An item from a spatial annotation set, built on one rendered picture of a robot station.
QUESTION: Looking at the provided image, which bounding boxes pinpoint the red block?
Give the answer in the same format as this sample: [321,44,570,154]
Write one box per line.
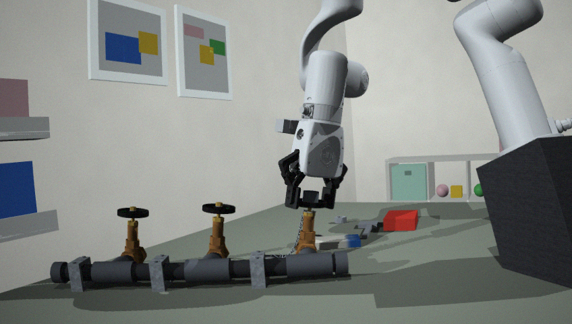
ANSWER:
[383,210,418,231]

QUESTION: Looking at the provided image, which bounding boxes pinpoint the bag of cable ties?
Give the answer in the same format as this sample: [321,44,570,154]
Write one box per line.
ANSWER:
[315,234,361,250]

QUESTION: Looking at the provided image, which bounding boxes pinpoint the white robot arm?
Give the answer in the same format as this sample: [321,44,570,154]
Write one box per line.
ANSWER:
[275,0,572,158]

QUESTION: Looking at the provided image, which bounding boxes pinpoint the grey cylinder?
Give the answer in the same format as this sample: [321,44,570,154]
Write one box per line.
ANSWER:
[302,190,319,203]

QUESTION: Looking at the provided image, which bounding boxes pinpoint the black tag with metal chain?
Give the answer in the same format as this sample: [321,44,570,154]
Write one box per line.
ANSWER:
[265,210,316,259]

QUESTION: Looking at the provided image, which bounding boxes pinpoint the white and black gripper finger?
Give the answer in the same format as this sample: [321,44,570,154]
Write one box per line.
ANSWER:
[278,149,306,209]
[321,164,347,209]

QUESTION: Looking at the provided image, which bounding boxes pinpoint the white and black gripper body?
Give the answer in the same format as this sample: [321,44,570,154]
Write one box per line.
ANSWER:
[289,119,344,178]

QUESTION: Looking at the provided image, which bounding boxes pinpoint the dark grey pipe manifold with clamps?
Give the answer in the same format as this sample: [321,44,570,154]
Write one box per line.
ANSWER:
[50,202,349,292]

